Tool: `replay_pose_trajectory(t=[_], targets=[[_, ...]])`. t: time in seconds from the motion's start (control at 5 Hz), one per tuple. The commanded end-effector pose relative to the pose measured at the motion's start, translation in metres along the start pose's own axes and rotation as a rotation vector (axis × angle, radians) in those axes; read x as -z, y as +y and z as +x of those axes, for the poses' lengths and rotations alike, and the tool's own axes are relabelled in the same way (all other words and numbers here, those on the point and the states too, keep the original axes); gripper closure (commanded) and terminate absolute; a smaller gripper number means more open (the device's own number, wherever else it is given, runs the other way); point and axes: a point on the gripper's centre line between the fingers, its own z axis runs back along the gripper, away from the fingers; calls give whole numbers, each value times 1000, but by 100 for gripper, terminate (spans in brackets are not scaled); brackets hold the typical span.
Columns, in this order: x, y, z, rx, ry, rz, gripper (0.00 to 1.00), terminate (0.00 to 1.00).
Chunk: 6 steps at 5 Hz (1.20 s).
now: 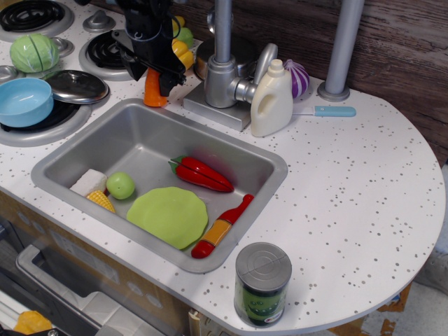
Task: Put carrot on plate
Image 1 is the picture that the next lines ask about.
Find silver toy faucet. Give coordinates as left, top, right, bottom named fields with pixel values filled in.
left=183, top=1, right=278, bottom=131

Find light green plastic plate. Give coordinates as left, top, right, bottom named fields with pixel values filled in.
left=127, top=187, right=209, bottom=250

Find red toy ketchup bottle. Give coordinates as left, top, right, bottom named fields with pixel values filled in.
left=190, top=194, right=254, bottom=259

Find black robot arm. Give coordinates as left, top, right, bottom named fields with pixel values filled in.
left=87, top=1, right=186, bottom=97

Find grey green toy can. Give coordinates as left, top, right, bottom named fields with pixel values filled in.
left=234, top=242, right=292, bottom=328

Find blue plastic bowl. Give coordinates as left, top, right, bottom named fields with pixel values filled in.
left=1, top=78, right=54, bottom=127

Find silver pot lid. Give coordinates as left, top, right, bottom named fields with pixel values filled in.
left=42, top=70, right=109, bottom=104

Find white toy block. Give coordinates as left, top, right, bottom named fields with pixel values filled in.
left=70, top=169, right=107, bottom=197

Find purple white toy onion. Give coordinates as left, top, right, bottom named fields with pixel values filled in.
left=283, top=59, right=309, bottom=99

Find yellow toy banana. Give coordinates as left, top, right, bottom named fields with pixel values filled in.
left=171, top=15, right=185, bottom=35

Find green toy apple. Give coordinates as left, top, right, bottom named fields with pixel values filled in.
left=106, top=171, right=135, bottom=200

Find black front left burner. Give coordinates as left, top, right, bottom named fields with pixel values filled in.
left=1, top=101, right=92, bottom=147

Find silver stove knob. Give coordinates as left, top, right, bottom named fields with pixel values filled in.
left=83, top=10, right=116, bottom=33
left=51, top=37, right=75, bottom=58
left=0, top=65, right=25, bottom=84

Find black back right burner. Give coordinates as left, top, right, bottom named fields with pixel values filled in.
left=78, top=31, right=132, bottom=81

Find silver stove knob left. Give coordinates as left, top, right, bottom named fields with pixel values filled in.
left=0, top=65, right=25, bottom=84

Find yellow object lower corner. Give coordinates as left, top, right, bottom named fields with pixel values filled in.
left=13, top=311, right=53, bottom=335

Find green toy cabbage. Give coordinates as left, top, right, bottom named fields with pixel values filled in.
left=10, top=34, right=60, bottom=74

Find orange toy carrot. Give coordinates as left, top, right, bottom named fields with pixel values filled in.
left=143, top=68, right=167, bottom=107

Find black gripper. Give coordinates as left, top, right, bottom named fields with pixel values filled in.
left=112, top=29, right=186, bottom=97

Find cream toy detergent bottle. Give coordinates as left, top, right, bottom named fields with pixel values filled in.
left=251, top=59, right=293, bottom=137

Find blue handled toy knife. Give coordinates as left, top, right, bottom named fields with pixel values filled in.
left=293, top=106, right=356, bottom=117

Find red toy chili pepper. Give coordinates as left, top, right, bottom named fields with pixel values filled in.
left=169, top=155, right=235, bottom=193

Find grey vertical pole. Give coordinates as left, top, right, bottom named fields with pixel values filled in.
left=317, top=0, right=365, bottom=102

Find yellow toy bell pepper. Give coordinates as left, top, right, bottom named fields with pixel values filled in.
left=171, top=38, right=195, bottom=70

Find small green toy vegetable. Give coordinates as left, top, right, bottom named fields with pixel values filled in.
left=174, top=27, right=194, bottom=49

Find black burner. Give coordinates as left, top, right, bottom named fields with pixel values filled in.
left=78, top=31, right=132, bottom=81
left=1, top=101, right=92, bottom=147
left=1, top=1, right=74, bottom=42

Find grey oven door handle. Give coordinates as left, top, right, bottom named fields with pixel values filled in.
left=15, top=245, right=122, bottom=335

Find silver metal pot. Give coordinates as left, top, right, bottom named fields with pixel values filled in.
left=194, top=34, right=258, bottom=80

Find silver stove knob middle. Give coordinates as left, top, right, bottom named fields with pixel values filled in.
left=51, top=37, right=75, bottom=58

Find yellow toy corn cob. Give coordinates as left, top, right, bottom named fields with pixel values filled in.
left=87, top=190, right=116, bottom=213

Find grey toy sink basin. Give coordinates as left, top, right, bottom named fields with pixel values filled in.
left=31, top=99, right=288, bottom=273

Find black back left burner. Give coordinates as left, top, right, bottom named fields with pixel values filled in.
left=1, top=1, right=74, bottom=42

